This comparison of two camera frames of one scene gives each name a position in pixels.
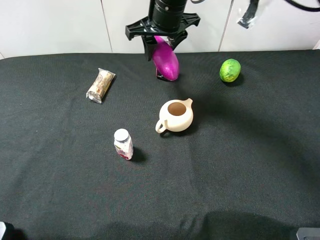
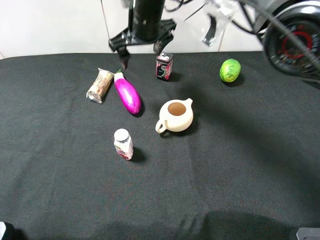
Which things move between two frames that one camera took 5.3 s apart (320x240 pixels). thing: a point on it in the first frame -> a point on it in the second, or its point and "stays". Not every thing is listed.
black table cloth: [94, 146] stays
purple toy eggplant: [166, 58] -> [127, 93]
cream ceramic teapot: [175, 115] stays
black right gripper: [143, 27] -> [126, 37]
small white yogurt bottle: [123, 143] stays
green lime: [229, 70] stays
